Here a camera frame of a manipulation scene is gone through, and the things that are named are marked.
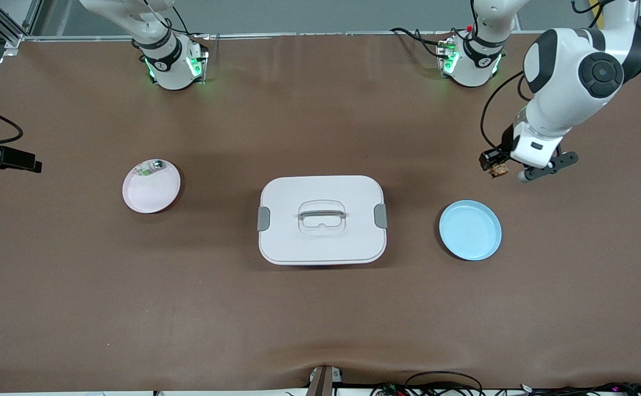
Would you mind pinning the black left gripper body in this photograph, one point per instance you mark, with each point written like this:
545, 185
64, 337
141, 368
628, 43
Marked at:
506, 141

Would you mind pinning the orange and black switch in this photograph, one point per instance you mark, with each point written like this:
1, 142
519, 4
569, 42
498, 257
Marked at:
499, 172

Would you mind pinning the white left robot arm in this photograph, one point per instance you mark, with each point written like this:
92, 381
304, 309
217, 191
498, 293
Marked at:
562, 82

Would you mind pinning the white lidded box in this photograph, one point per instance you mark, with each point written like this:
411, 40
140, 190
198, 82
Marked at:
320, 245

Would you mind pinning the light blue round plate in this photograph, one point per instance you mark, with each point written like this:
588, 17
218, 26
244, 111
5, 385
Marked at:
470, 231

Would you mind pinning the pink round plate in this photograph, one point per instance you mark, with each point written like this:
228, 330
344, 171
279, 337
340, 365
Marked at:
150, 198

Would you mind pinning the brown table cover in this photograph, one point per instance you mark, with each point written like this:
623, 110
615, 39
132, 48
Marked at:
320, 319

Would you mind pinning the green and silver switch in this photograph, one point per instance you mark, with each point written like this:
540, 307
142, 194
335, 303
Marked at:
153, 166

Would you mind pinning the silver table edge rail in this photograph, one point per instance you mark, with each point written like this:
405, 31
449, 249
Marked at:
298, 34

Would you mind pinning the metal table edge bracket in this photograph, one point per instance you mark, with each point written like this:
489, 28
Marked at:
323, 382

